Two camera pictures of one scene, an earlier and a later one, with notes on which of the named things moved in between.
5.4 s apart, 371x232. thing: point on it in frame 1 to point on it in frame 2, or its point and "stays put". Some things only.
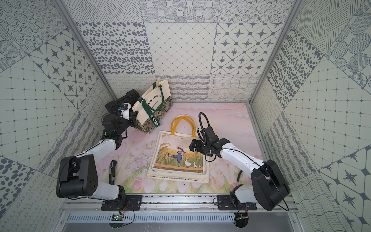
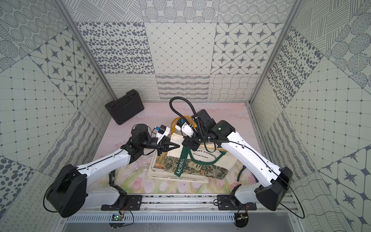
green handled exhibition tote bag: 154,102 to 207,161
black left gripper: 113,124 to 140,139
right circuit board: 241,219 stays put
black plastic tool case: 129,97 stays put
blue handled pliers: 239,175 stays put
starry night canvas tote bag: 186,168 stays put
